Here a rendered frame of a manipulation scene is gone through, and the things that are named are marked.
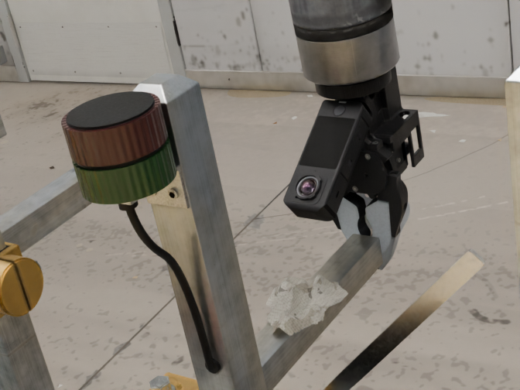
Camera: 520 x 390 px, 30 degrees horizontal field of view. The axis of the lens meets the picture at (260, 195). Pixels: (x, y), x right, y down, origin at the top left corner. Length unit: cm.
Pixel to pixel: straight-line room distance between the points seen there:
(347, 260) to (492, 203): 189
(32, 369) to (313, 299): 26
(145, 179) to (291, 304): 31
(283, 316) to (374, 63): 23
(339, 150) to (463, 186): 205
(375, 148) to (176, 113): 33
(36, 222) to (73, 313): 174
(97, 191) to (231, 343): 17
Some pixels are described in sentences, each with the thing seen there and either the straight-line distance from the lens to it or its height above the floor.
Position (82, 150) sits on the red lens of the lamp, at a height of 113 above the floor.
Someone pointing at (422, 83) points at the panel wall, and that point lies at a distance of 355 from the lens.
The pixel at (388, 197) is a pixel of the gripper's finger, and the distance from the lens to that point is 92.
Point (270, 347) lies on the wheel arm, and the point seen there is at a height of 86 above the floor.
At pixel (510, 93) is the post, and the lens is 48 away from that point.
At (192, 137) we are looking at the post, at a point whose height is 110.
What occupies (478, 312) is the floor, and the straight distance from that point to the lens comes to 235.
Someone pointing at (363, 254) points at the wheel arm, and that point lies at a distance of 93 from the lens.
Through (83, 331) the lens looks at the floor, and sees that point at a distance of 258.
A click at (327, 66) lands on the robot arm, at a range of 86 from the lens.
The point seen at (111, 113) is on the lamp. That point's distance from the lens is 58.
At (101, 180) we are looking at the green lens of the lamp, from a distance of 57.
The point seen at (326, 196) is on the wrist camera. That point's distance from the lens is 85.
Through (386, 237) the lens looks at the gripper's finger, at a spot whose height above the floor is 86.
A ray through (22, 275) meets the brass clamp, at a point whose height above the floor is 96.
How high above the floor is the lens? 134
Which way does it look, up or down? 26 degrees down
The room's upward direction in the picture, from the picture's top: 11 degrees counter-clockwise
